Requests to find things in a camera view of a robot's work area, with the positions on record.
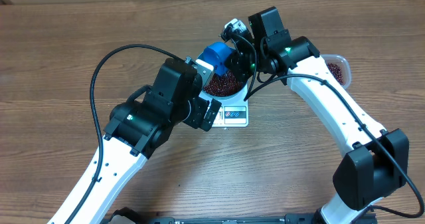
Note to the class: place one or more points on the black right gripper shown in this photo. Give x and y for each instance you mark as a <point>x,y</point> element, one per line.
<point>236,62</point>

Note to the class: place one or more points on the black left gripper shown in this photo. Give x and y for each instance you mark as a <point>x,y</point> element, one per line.
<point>194,119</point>

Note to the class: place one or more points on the blue plastic scoop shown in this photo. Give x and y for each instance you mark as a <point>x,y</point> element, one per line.
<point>216,54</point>

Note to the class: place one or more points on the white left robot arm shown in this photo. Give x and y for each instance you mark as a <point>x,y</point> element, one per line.
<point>136,129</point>

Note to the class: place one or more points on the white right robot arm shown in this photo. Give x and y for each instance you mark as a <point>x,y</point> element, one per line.
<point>374,160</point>

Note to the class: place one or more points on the blue plastic bowl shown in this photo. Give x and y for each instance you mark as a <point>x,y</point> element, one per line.
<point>244,84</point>

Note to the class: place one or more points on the red beans in bowl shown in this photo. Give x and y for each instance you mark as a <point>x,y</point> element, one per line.
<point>222,86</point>

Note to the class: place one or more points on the white kitchen scale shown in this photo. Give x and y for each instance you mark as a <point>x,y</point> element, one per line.
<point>234,112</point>

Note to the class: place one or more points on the red adzuki beans in container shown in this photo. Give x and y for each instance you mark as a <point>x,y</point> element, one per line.
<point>336,72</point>

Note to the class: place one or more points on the clear plastic bean container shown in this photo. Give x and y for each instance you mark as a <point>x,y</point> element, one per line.
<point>344,65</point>

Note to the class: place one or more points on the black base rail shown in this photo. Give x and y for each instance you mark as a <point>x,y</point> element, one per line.
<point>126,215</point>

